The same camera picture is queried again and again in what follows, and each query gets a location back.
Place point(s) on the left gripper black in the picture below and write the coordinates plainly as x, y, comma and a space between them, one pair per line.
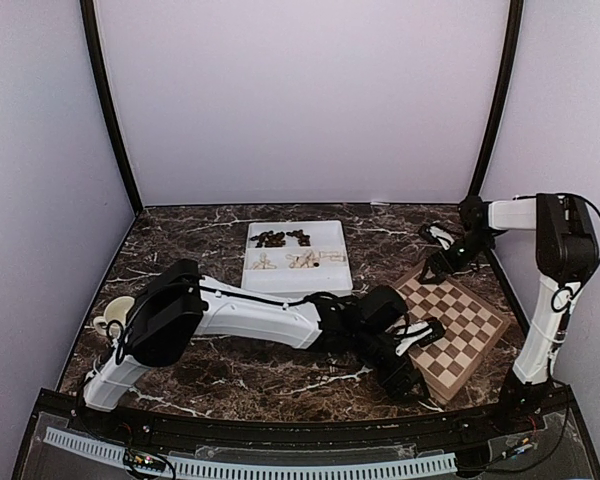
399, 388

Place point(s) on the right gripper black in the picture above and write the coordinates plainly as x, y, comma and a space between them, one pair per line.
436, 265

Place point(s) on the wooden chess board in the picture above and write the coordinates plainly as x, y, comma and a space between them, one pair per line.
472, 328

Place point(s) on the white plastic divided tray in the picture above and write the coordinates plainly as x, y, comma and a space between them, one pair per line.
325, 235

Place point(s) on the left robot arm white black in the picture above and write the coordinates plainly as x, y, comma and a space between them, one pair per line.
182, 303

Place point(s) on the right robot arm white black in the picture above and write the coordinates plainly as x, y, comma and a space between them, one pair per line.
567, 254

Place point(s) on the white chess pieces pile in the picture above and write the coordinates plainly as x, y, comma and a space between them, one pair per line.
295, 259

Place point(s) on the dark chess pieces pile upper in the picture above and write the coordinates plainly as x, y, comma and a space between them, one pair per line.
301, 237

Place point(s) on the dark chess pieces pile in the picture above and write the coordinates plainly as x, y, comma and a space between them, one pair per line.
269, 239
301, 237

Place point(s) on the dark chess pieces pile lower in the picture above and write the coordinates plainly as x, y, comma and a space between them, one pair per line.
269, 239

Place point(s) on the cream ribbed ceramic mug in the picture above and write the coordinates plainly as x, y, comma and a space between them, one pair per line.
113, 320

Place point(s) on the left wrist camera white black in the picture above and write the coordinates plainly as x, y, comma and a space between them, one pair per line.
421, 334

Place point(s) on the black front rail base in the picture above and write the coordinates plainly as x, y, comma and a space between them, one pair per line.
551, 444

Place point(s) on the black right frame post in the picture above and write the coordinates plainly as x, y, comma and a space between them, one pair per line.
500, 94

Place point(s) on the black frame post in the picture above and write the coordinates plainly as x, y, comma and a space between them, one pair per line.
500, 94
99, 72

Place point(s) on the white slotted cable duct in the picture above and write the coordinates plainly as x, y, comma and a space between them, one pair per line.
222, 463

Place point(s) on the black left frame post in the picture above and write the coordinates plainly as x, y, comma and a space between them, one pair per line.
99, 72

